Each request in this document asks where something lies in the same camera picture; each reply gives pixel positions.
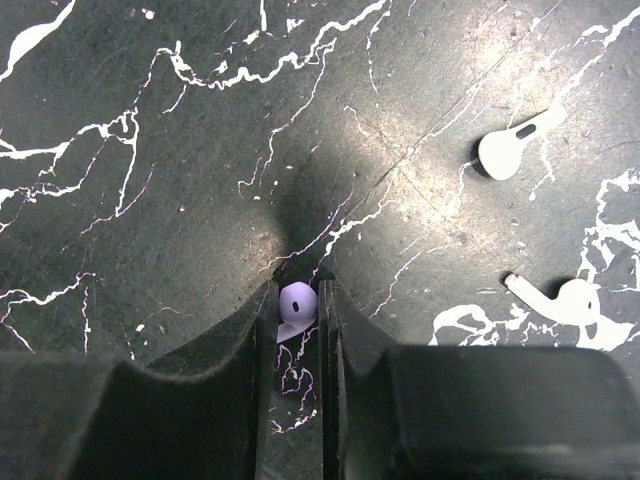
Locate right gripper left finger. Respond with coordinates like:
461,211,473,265
1,281,279,479

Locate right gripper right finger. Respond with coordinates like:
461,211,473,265
318,281,639,479

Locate purple earbud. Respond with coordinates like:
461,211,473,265
277,282,318,344

